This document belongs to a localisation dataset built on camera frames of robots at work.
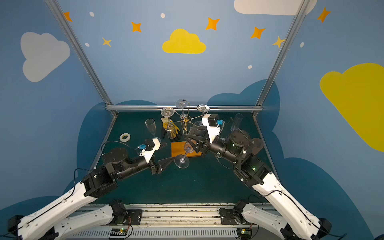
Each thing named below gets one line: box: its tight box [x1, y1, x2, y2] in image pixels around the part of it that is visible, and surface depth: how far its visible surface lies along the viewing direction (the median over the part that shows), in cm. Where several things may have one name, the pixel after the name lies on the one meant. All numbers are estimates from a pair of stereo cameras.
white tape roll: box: [119, 132, 131, 143], surface depth 107 cm
